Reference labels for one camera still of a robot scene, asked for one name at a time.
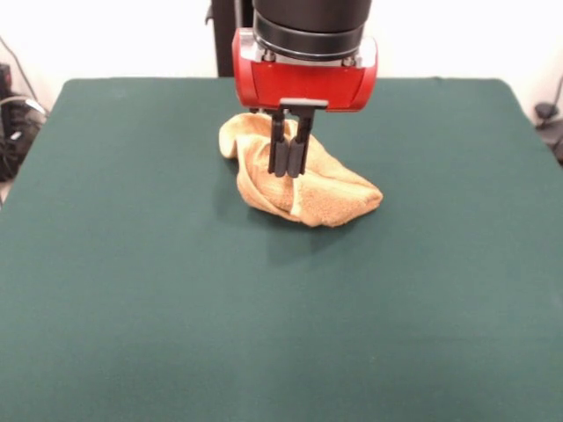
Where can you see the dark grey power adapter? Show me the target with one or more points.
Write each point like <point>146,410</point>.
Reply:
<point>545,110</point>

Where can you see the tan terry towel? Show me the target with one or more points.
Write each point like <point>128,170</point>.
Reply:
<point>334,189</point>

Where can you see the black electronics box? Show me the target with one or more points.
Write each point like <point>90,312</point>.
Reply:
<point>4,79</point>

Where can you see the dark green table cloth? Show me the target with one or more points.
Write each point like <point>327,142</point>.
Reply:
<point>132,285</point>

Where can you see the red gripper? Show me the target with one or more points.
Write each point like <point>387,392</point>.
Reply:
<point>308,83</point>

